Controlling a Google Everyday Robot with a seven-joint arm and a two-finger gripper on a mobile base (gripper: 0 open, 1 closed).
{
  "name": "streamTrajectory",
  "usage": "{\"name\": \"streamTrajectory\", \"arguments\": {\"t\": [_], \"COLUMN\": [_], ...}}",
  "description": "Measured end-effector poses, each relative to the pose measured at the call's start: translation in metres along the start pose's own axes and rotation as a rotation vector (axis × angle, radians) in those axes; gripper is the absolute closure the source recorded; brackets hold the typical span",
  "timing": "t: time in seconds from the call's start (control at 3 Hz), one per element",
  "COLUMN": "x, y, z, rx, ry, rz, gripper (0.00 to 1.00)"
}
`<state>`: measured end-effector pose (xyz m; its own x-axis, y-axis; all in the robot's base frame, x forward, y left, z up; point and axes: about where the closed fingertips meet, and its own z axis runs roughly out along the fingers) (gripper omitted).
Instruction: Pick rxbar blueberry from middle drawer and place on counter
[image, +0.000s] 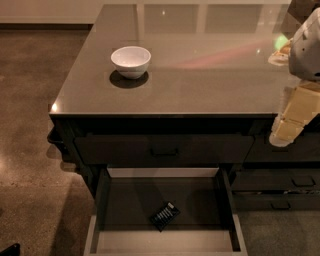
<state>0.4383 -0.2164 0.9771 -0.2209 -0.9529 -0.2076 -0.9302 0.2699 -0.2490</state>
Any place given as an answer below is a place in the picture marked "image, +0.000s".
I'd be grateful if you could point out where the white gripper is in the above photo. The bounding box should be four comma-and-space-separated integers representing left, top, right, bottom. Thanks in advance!
268, 40, 320, 147

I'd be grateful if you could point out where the dark rxbar blueberry wrapper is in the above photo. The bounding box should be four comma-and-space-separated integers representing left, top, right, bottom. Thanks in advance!
149, 202, 180, 232

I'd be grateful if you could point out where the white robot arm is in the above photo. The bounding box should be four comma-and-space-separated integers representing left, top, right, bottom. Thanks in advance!
268, 8, 320, 147

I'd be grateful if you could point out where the top right drawer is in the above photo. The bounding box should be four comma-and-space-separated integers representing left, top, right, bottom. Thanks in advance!
246, 133, 320, 162

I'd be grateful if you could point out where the middle right drawer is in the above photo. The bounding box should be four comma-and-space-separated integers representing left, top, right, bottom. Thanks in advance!
231, 169, 320, 191

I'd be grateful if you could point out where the closed top left drawer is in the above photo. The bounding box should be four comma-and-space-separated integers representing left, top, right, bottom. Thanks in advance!
74, 135, 254, 167

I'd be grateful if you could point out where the bottom right drawer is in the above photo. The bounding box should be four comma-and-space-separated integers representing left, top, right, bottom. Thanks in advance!
233, 194, 320, 211

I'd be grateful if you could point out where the dark box on counter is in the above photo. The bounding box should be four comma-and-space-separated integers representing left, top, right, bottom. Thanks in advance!
288, 0, 320, 24

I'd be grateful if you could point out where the dark counter cabinet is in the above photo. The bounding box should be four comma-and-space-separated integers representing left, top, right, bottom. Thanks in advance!
50, 0, 319, 256

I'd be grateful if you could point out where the open middle drawer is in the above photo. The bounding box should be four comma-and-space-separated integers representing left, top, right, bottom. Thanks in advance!
83, 168, 248, 256

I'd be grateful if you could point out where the white ceramic bowl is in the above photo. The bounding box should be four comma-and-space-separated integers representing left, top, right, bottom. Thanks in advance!
110, 46, 151, 79

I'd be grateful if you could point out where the black object floor corner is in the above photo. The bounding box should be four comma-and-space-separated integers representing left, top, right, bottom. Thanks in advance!
0, 243, 20, 256

